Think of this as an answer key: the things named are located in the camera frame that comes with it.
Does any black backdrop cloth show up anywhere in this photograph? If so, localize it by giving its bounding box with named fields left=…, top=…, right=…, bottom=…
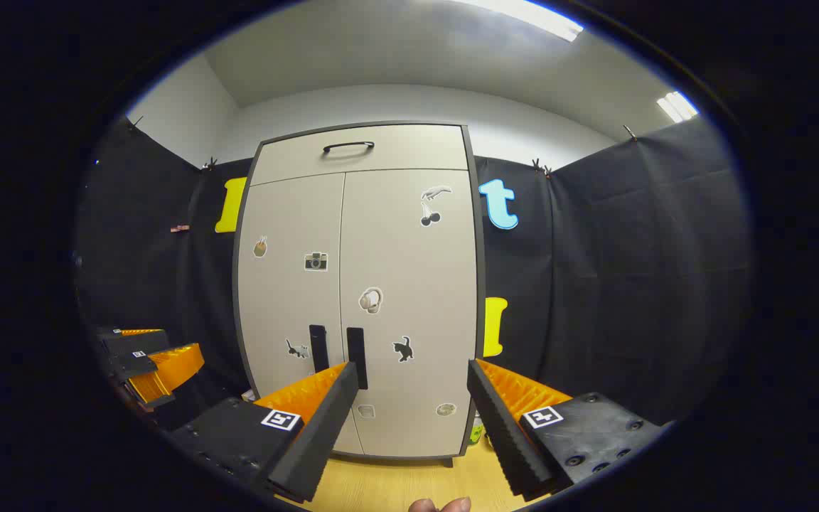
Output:
left=75, top=114, right=753, bottom=431

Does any beige cabinet drawer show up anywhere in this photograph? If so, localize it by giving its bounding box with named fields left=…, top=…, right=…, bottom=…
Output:
left=249, top=125, right=469, bottom=188

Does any black door handle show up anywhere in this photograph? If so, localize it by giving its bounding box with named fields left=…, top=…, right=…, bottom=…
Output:
left=309, top=325, right=331, bottom=375
left=346, top=327, right=369, bottom=390

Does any beige double-door shoe cabinet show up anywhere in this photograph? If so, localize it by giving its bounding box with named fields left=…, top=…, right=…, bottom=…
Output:
left=232, top=122, right=487, bottom=467

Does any beige cabinet door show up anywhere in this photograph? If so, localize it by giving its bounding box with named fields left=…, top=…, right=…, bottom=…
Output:
left=237, top=173, right=365, bottom=456
left=338, top=169, right=480, bottom=459

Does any small ceiling light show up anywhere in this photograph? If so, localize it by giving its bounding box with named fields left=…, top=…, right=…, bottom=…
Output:
left=656, top=90, right=699, bottom=124

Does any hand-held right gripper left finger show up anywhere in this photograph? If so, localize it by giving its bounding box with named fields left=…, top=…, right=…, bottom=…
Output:
left=168, top=361, right=360, bottom=504

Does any long ceiling light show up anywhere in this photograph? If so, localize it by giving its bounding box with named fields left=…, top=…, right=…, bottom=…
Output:
left=452, top=0, right=585, bottom=43

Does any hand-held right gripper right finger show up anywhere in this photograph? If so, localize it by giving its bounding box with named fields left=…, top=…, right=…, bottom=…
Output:
left=466, top=359, right=666, bottom=502

